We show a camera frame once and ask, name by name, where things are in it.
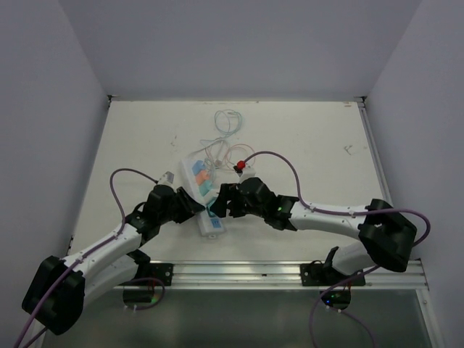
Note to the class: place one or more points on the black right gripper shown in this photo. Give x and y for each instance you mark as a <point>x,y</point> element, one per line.
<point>227,193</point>

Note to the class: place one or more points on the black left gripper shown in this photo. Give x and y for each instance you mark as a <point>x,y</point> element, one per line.
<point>187,203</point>

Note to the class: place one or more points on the white power strip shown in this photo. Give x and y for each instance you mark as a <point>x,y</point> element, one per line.
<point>210,225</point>

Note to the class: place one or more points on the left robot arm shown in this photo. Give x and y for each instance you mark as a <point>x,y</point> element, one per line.
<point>61,288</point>

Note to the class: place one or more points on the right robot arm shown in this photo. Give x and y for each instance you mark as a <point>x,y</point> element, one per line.
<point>383,237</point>

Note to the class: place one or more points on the teal plug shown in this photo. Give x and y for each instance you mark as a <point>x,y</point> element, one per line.
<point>207,189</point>

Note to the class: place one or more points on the salmon pink plug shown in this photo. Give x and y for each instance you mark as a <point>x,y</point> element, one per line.
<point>201,177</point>

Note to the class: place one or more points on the light blue plug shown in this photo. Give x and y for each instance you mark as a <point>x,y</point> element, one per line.
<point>197,167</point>

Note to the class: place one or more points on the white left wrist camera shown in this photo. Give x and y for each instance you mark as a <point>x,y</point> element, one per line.
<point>166,179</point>

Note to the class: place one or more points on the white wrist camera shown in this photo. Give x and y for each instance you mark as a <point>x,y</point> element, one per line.
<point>166,179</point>
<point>244,171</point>

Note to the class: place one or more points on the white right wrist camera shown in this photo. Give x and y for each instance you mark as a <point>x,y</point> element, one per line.
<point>244,171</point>

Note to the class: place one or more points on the aluminium mounting rail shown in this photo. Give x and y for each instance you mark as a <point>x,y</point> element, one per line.
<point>270,275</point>

